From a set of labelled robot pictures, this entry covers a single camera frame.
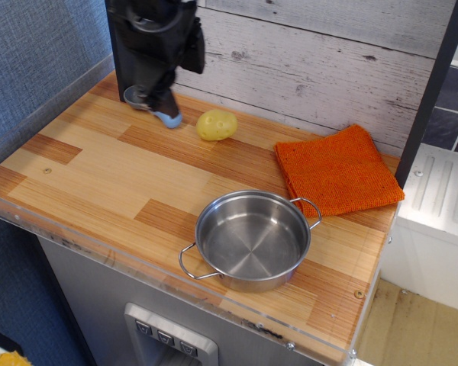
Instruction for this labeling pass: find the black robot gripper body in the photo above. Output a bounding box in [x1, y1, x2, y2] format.
[112, 0, 206, 83]

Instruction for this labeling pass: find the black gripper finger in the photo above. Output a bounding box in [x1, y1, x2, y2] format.
[135, 67, 178, 113]
[180, 22, 205, 74]

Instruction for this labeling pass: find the yellow toy potato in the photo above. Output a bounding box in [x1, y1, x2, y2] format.
[196, 109, 238, 141]

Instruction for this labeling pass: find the grey and blue toy scoop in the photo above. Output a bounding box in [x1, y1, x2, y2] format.
[123, 85, 182, 129]

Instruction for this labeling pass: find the stainless steel pot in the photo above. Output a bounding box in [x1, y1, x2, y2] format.
[192, 190, 322, 293]

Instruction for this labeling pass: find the orange knitted cloth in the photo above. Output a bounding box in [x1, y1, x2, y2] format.
[274, 124, 405, 216]

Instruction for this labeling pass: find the clear acrylic table edge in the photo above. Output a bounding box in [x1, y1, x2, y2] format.
[0, 192, 358, 363]

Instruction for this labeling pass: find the grey dispenser panel with buttons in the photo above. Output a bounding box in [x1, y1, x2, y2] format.
[124, 303, 219, 365]

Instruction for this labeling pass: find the white ribbed sink drainboard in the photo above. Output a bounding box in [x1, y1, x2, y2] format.
[398, 143, 458, 237]

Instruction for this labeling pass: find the yellow object at bottom left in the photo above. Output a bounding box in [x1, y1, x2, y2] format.
[0, 352, 32, 366]

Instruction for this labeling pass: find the dark grey left post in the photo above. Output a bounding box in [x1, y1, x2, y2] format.
[105, 1, 141, 106]

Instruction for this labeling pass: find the dark grey post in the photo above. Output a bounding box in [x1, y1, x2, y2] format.
[105, 1, 141, 106]
[395, 1, 458, 188]

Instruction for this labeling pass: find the dark grey right post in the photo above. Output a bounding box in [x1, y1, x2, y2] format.
[395, 1, 458, 188]

